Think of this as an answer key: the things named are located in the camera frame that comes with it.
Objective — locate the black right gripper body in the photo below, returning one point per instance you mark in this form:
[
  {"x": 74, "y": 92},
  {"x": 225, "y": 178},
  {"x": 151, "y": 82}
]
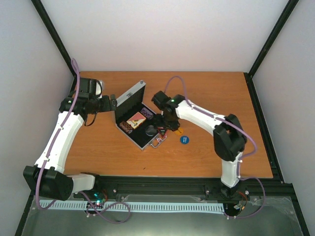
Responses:
[{"x": 171, "y": 123}]

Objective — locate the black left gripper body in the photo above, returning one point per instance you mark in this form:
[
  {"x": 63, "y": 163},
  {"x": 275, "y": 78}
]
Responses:
[{"x": 100, "y": 107}]

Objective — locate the orange round dealer button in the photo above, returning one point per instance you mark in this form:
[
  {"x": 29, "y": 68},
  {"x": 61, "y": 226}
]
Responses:
[{"x": 179, "y": 131}]

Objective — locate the clear round plastic disc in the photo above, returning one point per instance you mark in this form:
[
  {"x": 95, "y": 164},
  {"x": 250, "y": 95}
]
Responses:
[{"x": 150, "y": 131}]

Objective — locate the purple poker chip stack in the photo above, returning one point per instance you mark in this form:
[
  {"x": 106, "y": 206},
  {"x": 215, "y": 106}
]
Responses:
[{"x": 148, "y": 114}]

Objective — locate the blue round blind button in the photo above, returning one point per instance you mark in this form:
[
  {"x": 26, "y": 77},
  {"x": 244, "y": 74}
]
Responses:
[{"x": 184, "y": 140}]

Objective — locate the playing card deck box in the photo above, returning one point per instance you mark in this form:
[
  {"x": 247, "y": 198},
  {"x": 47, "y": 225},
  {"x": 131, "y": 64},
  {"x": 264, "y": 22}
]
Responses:
[{"x": 136, "y": 120}]

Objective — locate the aluminium poker case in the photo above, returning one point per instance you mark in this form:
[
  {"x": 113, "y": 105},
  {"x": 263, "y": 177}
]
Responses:
[{"x": 130, "y": 103}]

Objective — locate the black red triangular button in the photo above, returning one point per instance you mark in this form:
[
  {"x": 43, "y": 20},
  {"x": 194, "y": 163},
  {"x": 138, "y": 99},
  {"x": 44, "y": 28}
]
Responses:
[{"x": 162, "y": 131}]

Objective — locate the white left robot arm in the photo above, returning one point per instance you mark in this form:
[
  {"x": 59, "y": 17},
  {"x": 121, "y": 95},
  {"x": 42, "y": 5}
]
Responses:
[{"x": 46, "y": 177}]

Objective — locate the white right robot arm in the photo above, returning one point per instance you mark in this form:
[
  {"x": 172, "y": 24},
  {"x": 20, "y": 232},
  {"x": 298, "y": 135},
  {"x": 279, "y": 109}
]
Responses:
[{"x": 229, "y": 138}]

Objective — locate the green lit circuit board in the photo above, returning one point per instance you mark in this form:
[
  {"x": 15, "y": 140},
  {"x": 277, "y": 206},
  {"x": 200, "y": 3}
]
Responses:
[{"x": 99, "y": 199}]

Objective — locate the metal front plate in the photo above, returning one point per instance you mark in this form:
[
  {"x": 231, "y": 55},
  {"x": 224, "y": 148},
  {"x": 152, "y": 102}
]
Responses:
[{"x": 273, "y": 216}]

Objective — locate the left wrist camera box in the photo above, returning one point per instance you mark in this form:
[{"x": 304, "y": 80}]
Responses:
[{"x": 90, "y": 88}]

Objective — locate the white slotted cable duct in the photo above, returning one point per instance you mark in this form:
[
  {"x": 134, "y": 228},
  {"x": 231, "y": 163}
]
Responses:
[{"x": 141, "y": 207}]

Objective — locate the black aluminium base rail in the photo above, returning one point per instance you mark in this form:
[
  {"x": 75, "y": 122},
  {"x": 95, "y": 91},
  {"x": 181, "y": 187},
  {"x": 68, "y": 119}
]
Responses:
[{"x": 207, "y": 188}]

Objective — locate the left black frame post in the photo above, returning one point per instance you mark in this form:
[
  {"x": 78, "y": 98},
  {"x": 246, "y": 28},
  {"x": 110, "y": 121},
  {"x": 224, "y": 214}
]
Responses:
[{"x": 53, "y": 33}]

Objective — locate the black frame post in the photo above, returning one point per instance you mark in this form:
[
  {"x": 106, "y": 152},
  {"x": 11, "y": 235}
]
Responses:
[
  {"x": 53, "y": 33},
  {"x": 284, "y": 16}
]

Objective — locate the right black side rail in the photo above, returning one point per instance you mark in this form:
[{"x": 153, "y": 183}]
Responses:
[{"x": 268, "y": 145}]

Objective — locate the right black frame post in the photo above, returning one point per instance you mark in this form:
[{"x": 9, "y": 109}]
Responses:
[{"x": 284, "y": 16}]

